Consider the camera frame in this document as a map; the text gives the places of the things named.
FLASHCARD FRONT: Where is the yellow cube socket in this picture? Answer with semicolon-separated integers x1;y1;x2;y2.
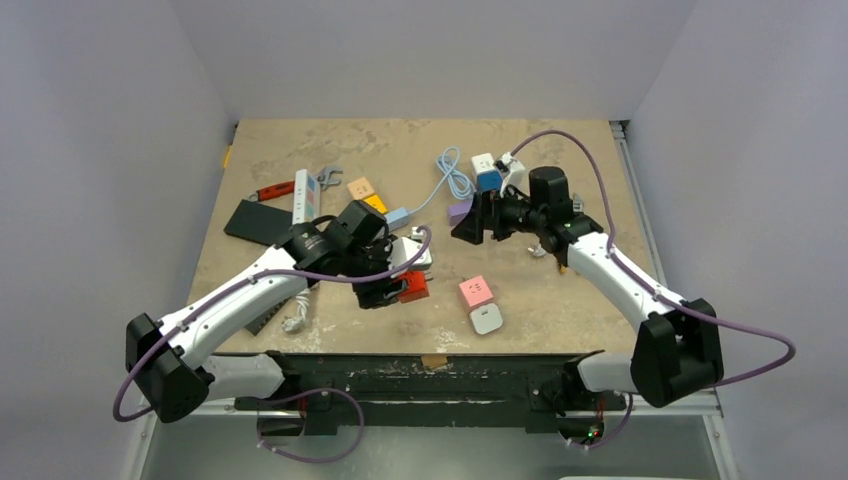
363;194;388;215

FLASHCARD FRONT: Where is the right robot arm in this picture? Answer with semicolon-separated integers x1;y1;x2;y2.
451;166;724;408

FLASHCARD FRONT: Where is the white adapter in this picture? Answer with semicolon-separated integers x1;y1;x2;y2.
468;303;504;335

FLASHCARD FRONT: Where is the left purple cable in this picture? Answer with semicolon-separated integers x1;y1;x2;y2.
112;225;433;464

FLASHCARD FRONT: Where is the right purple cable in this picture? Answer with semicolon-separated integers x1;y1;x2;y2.
506;129;798;452

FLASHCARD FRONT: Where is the dark blue cube socket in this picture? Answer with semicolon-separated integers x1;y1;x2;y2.
476;170;503;192

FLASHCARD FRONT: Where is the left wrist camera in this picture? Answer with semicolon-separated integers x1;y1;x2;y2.
389;237;433;271

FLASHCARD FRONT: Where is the red cube socket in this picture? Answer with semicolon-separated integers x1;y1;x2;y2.
397;270;431;303

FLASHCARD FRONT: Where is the purple cable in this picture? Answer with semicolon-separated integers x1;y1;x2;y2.
506;129;798;452
112;225;433;464

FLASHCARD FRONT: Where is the black box near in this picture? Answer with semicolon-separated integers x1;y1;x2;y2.
244;299;289;336

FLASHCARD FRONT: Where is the black box far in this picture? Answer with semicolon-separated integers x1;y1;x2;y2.
223;200;293;247

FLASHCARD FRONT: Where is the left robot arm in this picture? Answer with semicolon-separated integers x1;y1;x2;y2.
113;200;432;423

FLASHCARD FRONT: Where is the white cube socket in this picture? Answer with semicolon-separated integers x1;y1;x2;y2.
471;153;499;177

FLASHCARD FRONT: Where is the white power strip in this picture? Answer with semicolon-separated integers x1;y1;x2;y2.
292;169;321;224

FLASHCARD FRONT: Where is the adjustable wrench red handle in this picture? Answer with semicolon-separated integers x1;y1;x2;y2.
246;165;344;202

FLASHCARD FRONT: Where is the purple power strip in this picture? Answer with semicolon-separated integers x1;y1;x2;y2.
447;200;473;227

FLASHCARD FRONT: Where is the black box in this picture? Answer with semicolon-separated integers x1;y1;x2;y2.
223;200;293;247
244;299;289;336

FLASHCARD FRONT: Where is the pink cube socket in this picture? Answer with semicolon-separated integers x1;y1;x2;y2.
458;275;494;312

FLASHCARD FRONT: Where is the silver black handled wrench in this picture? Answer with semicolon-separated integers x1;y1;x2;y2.
572;193;585;214

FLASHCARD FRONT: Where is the light blue coiled cable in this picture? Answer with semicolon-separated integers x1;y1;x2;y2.
407;145;478;217

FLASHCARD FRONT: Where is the light blue power strip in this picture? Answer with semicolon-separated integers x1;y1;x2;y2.
384;207;410;232

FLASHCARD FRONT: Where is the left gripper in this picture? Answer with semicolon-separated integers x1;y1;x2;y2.
341;235;408;306

